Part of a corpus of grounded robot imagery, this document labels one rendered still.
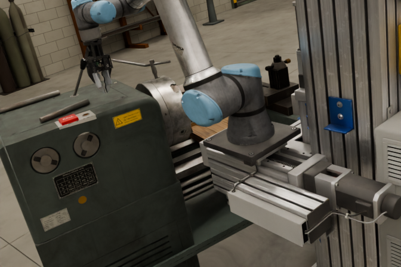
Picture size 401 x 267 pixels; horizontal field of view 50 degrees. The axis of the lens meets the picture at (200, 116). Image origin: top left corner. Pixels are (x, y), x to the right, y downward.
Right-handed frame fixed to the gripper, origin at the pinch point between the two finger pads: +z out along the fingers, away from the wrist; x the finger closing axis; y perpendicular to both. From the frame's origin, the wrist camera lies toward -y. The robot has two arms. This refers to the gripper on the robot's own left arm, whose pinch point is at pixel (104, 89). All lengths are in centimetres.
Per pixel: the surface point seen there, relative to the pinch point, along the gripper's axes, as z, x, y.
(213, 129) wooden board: 41, 51, -15
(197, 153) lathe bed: 43, 35, -3
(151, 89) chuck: 7.7, 20.8, -4.9
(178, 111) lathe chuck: 18.1, 27.0, 3.3
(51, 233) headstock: 41, -37, 14
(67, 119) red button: 3.0, -18.5, 11.7
